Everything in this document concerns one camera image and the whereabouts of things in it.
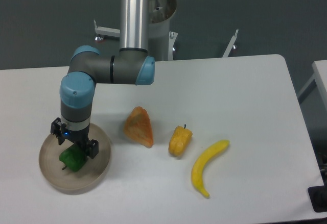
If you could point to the yellow toy pepper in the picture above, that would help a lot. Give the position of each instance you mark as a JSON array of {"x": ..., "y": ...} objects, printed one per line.
[{"x": 179, "y": 140}]

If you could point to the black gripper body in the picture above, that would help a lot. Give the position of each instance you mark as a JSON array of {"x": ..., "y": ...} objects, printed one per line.
[{"x": 80, "y": 137}]

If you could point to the green toy pepper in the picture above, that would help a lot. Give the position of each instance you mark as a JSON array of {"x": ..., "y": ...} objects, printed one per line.
[{"x": 73, "y": 158}]

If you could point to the white side table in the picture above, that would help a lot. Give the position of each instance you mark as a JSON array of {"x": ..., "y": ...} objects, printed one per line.
[{"x": 316, "y": 80}]

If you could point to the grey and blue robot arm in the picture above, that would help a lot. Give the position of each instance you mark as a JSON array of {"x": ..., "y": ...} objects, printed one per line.
[{"x": 87, "y": 68}]

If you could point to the yellow toy banana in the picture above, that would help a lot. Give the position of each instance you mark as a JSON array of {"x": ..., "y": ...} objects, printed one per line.
[{"x": 201, "y": 163}]

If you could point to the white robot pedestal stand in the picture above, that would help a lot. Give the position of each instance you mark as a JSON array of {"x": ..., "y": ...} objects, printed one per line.
[{"x": 161, "y": 39}]

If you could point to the orange toy bread wedge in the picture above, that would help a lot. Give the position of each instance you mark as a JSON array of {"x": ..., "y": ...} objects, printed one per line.
[{"x": 137, "y": 127}]

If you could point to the beige round plate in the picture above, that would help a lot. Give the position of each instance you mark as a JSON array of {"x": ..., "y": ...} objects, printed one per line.
[{"x": 66, "y": 180}]

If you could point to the black device at table edge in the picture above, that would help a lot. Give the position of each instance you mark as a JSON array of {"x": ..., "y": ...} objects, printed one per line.
[{"x": 317, "y": 196}]

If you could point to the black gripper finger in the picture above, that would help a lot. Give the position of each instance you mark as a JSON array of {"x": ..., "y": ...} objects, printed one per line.
[
  {"x": 90, "y": 147},
  {"x": 56, "y": 130}
]

